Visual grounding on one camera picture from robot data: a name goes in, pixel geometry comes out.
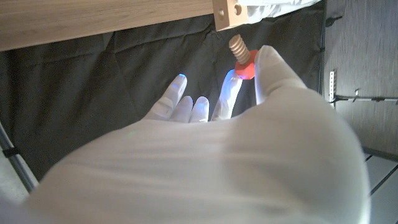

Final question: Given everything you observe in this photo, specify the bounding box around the black wall hook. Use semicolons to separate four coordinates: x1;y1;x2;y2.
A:
325;14;345;28

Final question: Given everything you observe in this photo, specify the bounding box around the black wall rod with hooks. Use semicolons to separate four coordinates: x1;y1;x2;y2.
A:
329;89;398;105

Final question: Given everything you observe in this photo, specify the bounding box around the wooden screw with red head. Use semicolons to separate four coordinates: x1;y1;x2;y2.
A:
228;34;259;81

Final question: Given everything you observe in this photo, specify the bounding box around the small wooden block with holes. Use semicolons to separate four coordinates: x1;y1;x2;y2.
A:
211;0;249;32

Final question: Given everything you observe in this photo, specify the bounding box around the white perforated wall bracket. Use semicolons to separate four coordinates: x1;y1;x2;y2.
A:
328;70;337;105

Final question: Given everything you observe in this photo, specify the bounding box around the black curtain backdrop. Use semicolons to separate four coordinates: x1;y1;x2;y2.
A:
0;0;326;181

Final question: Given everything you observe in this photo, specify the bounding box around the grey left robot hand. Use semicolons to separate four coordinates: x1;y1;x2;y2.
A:
238;0;321;24

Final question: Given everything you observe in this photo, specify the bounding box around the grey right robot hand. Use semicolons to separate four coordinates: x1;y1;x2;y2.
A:
18;45;373;224

